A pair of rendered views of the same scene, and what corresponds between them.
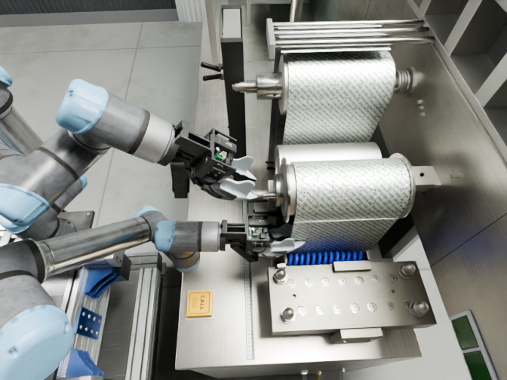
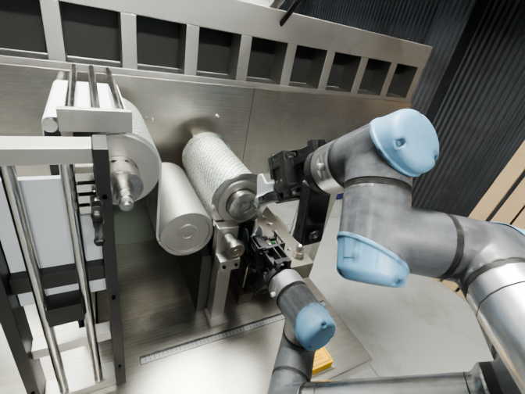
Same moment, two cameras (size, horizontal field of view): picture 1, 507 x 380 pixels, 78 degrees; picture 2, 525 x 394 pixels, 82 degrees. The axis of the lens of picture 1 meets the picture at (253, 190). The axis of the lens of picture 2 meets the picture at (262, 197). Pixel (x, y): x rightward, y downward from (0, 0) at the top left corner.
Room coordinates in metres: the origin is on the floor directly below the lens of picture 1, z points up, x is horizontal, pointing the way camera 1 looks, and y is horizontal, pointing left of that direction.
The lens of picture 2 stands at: (0.64, 0.47, 1.61)
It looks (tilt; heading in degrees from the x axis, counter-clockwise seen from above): 29 degrees down; 240
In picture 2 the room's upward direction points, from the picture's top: 12 degrees clockwise
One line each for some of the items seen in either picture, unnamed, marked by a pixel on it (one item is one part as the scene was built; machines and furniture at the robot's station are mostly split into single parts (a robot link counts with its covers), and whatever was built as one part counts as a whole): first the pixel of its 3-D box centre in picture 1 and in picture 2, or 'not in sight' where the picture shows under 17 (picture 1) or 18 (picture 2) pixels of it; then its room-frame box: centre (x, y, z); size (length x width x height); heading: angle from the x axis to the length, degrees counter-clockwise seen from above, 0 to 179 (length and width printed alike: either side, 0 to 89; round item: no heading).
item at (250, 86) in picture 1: (244, 87); (125, 197); (0.62, 0.02, 1.33); 0.06 x 0.03 x 0.03; 93
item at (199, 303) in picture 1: (199, 303); (313, 356); (0.21, 0.15, 0.91); 0.07 x 0.07 x 0.02; 3
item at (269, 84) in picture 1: (268, 86); (121, 180); (0.63, -0.04, 1.33); 0.06 x 0.06 x 0.06; 3
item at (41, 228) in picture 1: (28, 215); not in sight; (0.46, 0.70, 0.98); 0.13 x 0.12 x 0.14; 152
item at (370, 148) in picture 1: (325, 166); (175, 205); (0.50, -0.19, 1.17); 0.26 x 0.12 x 0.12; 93
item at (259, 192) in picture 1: (264, 218); (222, 278); (0.41, -0.03, 1.05); 0.06 x 0.05 x 0.31; 93
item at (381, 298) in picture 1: (345, 296); (259, 234); (0.21, -0.24, 1.00); 0.40 x 0.16 x 0.06; 93
